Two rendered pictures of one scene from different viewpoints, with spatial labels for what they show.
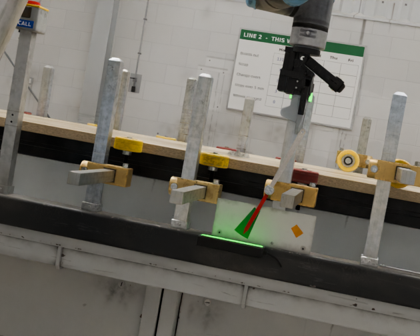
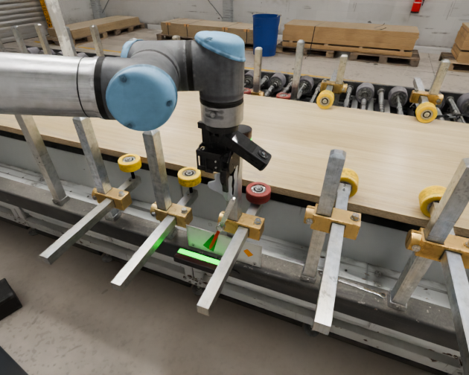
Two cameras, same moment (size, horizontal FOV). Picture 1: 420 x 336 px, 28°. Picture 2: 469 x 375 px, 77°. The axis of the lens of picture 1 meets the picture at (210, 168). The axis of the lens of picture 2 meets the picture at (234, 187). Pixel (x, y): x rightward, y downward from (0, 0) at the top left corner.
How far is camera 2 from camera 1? 1.62 m
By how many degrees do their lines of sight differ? 35
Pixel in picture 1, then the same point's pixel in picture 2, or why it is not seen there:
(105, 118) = (91, 164)
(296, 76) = (212, 158)
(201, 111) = (154, 163)
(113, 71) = (80, 128)
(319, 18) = (223, 94)
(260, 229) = (220, 248)
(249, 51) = not seen: outside the picture
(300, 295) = not seen: hidden behind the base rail
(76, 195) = (121, 180)
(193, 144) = (157, 186)
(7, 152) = (48, 181)
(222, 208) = (190, 231)
